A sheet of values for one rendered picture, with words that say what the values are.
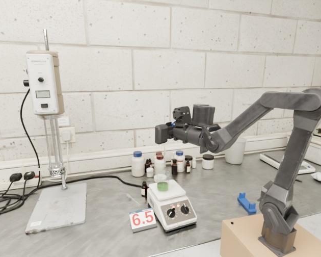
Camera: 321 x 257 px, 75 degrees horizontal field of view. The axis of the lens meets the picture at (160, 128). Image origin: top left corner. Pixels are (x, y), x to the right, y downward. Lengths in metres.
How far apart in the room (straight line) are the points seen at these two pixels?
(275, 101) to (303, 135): 0.09
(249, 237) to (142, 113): 0.84
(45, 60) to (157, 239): 0.70
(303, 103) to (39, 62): 0.75
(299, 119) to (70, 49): 1.02
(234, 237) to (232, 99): 1.01
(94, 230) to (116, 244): 0.11
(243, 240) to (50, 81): 0.76
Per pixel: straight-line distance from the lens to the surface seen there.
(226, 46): 1.45
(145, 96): 1.23
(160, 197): 0.83
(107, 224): 0.88
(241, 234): 0.67
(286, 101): 0.52
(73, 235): 0.86
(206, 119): 0.64
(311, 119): 0.52
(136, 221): 0.84
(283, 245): 0.64
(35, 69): 0.83
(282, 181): 0.58
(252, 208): 0.98
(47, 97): 0.83
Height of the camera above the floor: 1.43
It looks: 14 degrees down
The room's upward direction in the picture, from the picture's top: straight up
